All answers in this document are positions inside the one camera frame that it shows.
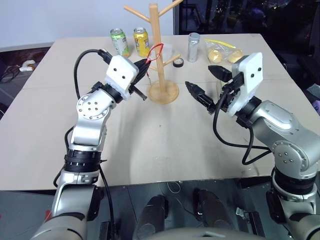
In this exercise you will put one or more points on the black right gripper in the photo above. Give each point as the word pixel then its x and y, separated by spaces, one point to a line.
pixel 230 98

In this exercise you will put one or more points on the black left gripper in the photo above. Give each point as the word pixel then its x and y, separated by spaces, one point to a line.
pixel 137 79

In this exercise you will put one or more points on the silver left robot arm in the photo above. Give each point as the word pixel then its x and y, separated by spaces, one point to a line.
pixel 88 125

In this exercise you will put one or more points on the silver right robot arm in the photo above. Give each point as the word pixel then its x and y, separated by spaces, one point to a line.
pixel 275 125

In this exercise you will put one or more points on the wooden tree stand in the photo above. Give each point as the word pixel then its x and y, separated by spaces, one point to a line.
pixel 155 37

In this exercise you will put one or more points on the round yellow food piece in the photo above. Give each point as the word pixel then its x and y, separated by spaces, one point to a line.
pixel 215 56
pixel 234 57

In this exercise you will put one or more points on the yellow drink can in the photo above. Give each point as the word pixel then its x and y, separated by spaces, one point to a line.
pixel 143 43

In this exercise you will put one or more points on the clear plastic bag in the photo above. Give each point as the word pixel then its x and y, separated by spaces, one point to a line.
pixel 223 47

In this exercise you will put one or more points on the black tape roll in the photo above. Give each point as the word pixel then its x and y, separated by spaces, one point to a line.
pixel 178 63

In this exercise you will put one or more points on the silver metal can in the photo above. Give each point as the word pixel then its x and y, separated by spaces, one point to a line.
pixel 193 48

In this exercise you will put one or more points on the green drink can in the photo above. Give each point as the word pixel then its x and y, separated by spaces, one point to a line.
pixel 121 43

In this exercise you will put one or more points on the dark glass partition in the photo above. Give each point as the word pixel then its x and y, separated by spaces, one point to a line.
pixel 250 15

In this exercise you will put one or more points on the purple cloth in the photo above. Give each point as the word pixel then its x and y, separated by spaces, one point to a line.
pixel 315 100

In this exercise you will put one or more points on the small metal clip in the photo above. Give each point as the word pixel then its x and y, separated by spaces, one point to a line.
pixel 242 212

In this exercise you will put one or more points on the grey robot torso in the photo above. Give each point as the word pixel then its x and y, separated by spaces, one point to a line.
pixel 200 235

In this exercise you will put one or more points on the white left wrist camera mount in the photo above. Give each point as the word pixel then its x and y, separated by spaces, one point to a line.
pixel 120 71

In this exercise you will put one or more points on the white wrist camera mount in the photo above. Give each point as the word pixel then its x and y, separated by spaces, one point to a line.
pixel 120 71
pixel 251 67

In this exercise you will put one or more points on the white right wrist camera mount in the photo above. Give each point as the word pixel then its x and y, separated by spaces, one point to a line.
pixel 251 67

